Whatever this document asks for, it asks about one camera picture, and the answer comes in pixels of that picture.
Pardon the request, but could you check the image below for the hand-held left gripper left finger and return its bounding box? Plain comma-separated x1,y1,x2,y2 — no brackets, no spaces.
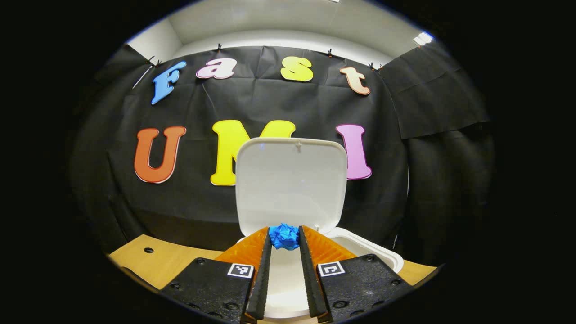
160,226,273,324

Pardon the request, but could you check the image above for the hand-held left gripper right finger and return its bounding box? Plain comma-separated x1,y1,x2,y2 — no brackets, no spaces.
298,225,412,324

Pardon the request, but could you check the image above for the blue paper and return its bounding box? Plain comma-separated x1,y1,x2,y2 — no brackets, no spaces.
269,223,300,251

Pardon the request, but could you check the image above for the white desktop garbage bin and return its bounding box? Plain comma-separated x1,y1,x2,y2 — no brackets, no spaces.
235,137,405,319

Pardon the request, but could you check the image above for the wooden desktop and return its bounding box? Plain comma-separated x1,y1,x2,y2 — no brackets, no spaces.
108,234,437,324

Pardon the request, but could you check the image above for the black backdrop cloth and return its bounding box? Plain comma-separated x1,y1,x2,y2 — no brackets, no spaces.
72,40,493,266

